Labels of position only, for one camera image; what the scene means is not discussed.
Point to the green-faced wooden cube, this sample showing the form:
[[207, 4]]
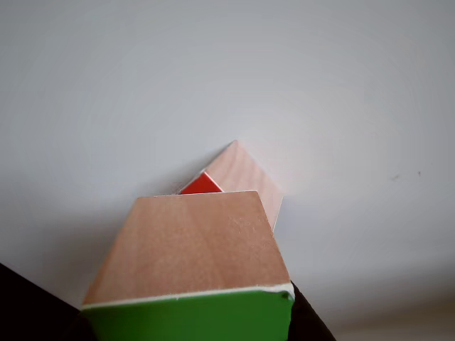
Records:
[[192, 255]]

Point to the red-faced wooden cube with marker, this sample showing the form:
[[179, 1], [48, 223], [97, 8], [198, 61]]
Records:
[[249, 177]]

